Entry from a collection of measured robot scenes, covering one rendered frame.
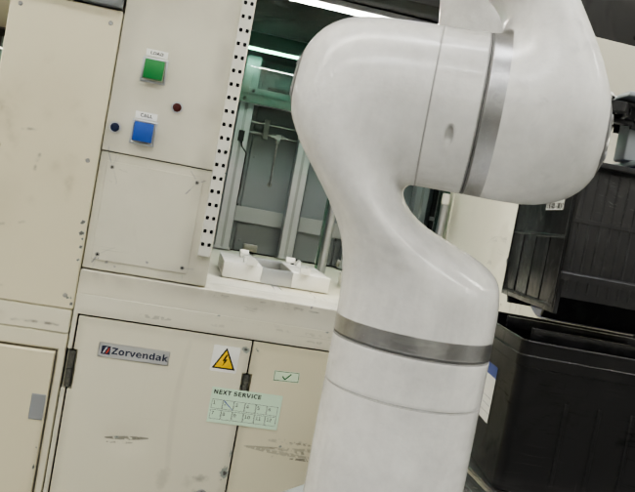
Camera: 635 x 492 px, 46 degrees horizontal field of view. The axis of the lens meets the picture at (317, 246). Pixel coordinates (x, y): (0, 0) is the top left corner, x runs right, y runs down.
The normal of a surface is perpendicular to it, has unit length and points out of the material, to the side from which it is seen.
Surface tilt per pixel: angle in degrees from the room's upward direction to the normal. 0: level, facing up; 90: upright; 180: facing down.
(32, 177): 90
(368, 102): 93
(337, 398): 90
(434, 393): 90
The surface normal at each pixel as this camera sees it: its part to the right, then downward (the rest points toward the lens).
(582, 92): 0.25, -0.03
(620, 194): 0.04, 0.05
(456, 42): 0.03, -0.65
